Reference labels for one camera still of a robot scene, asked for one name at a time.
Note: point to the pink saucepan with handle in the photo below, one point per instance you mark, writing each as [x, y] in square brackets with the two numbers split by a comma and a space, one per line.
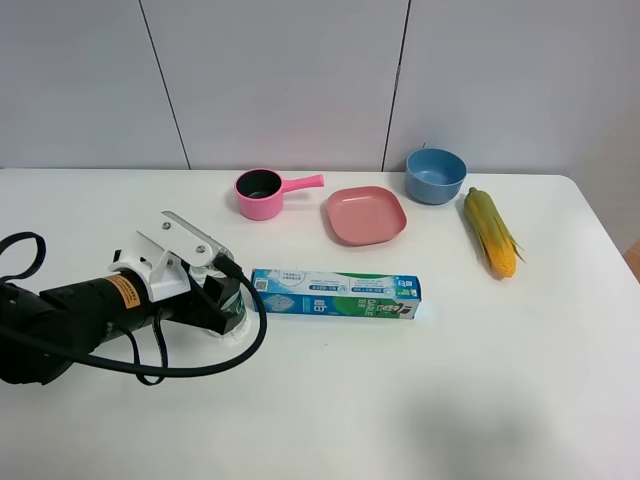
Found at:
[260, 192]

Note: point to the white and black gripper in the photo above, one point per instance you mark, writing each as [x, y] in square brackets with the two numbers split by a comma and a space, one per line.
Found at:
[163, 277]

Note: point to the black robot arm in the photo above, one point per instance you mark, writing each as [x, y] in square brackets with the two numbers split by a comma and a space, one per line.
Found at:
[82, 316]

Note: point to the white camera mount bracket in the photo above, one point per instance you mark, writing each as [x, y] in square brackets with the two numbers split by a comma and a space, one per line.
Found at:
[172, 233]

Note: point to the clear water bottle green label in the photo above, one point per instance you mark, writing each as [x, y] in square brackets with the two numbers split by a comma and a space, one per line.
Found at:
[217, 303]

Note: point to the blue green toothpaste box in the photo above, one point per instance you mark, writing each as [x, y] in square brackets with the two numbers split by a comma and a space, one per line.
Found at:
[338, 293]

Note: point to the blue bowl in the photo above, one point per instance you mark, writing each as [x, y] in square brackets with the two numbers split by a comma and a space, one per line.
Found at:
[434, 176]

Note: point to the pink square plate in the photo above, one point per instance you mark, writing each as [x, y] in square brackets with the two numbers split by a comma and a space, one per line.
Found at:
[365, 215]

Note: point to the toy corn cob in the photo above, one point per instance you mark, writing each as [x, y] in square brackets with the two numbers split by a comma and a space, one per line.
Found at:
[499, 247]

